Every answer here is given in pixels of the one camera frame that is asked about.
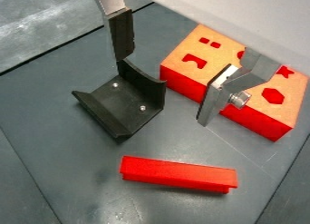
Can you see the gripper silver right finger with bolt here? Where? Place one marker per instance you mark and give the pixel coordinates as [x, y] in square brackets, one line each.
[226, 88]

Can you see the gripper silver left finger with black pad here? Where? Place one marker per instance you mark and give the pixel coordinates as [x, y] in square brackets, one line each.
[119, 21]

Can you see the red arch block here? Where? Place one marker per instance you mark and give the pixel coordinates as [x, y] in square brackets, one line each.
[178, 174]

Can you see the black curved fixture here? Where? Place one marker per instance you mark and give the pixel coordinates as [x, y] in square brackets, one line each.
[126, 102]

